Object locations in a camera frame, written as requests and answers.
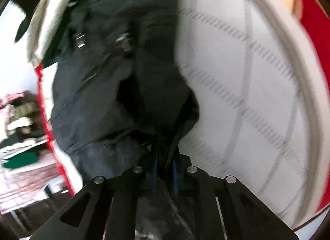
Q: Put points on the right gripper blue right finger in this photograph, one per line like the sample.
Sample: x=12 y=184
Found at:
x=175 y=179

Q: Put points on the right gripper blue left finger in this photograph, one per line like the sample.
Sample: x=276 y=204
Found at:
x=154 y=176

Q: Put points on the black leather jacket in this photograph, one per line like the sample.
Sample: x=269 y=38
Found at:
x=128 y=102

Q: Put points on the green garment on rack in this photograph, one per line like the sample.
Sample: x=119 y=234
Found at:
x=21 y=160

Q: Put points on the white patterned floral sheet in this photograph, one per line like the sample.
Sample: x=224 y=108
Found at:
x=245 y=60

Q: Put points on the red floral blanket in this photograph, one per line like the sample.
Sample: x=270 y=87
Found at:
x=236 y=85

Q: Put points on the folded dark green garment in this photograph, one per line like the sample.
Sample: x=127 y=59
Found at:
x=71 y=38

